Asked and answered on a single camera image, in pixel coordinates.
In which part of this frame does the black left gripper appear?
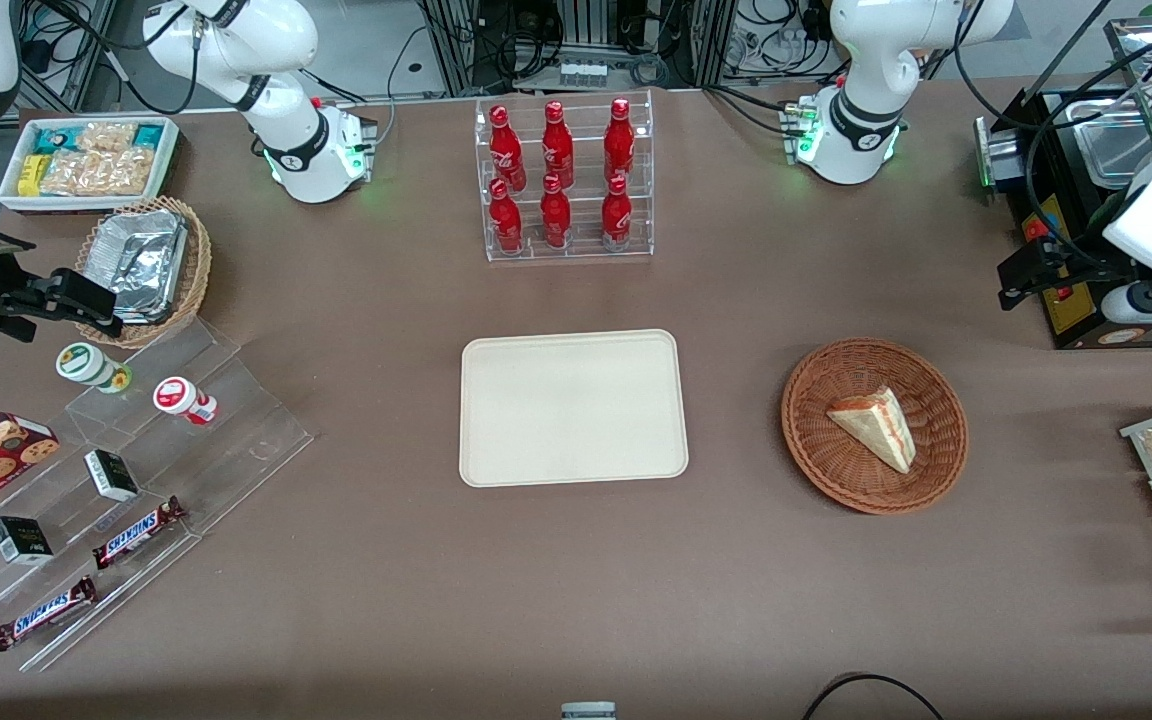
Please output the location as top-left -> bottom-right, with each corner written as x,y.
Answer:
998,237 -> 1139,312

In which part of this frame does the triangular sandwich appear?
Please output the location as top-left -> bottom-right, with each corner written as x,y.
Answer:
826,387 -> 918,475

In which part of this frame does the oval tan wicker basket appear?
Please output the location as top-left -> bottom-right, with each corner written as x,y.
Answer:
74,195 -> 213,350

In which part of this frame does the round brown wicker basket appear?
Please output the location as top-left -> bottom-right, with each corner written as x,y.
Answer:
781,338 -> 969,516

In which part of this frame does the cream plastic tray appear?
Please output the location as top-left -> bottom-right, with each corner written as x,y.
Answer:
459,329 -> 690,489

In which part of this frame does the black countertop appliance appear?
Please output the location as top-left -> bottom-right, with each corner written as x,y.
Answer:
974,15 -> 1152,351

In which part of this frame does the green lid yogurt cup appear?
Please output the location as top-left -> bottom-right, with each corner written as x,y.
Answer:
55,341 -> 133,395

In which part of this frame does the silver foil container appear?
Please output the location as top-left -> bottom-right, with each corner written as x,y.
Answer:
84,209 -> 188,325

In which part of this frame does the large clear cracker bag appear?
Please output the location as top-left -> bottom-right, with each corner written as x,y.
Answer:
40,147 -> 156,197

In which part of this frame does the red lid yogurt cup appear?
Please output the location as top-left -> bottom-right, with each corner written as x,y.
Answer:
152,375 -> 220,427

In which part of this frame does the silver metal pan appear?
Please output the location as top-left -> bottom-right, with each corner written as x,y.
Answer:
1064,92 -> 1152,190

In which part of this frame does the small black box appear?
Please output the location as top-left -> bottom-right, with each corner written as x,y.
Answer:
83,449 -> 141,504
0,515 -> 56,567

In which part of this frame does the white rectangular snack bin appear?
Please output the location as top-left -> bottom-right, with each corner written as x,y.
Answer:
0,116 -> 183,214

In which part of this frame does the small clear cracker bag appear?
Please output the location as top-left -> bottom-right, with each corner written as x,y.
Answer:
76,121 -> 138,154

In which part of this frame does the clear acrylic step stand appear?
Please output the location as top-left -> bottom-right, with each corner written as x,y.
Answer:
0,317 -> 316,674

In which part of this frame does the brown Snickers bar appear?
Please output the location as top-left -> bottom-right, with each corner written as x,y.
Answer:
0,575 -> 98,654
91,496 -> 188,572

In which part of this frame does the red cola bottle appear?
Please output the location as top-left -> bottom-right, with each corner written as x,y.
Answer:
540,173 -> 573,250
489,104 -> 527,192
604,97 -> 636,184
601,175 -> 634,252
542,100 -> 575,189
489,178 -> 525,255

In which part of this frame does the clear acrylic bottle rack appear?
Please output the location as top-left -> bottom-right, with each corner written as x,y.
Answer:
474,89 -> 655,264

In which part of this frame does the white power strip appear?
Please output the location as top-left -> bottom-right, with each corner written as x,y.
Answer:
557,59 -> 638,88

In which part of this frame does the black cable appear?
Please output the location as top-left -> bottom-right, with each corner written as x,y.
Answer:
800,672 -> 947,720

